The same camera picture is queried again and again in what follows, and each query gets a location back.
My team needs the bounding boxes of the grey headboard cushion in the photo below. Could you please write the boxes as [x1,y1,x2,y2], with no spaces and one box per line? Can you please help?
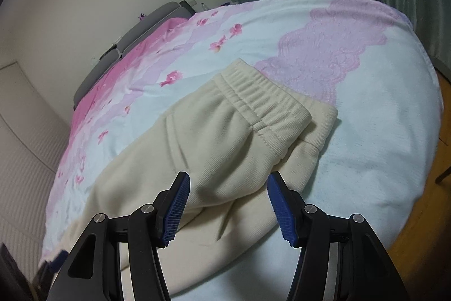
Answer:
[73,49,124,109]
[118,1,193,53]

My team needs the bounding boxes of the dark furniture leg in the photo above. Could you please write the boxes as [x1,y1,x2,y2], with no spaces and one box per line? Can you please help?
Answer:
[435,165,451,185]

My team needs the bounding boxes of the cream pants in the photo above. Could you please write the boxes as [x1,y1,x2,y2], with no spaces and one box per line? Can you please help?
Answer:
[58,58,339,271]

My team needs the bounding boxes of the pink floral bedspread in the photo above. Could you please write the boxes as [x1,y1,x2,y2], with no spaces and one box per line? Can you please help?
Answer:
[40,0,439,301]

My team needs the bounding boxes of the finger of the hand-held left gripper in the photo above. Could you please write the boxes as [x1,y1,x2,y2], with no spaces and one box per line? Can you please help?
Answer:
[35,249,69,291]

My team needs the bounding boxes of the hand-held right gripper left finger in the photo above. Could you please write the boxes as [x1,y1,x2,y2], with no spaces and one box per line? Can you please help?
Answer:
[46,171,191,301]

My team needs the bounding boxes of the white louvered wardrobe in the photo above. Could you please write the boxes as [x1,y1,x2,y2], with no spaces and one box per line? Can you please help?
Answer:
[0,62,75,254]

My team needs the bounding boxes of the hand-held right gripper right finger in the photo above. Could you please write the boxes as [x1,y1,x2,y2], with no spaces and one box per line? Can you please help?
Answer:
[267,171,411,301]

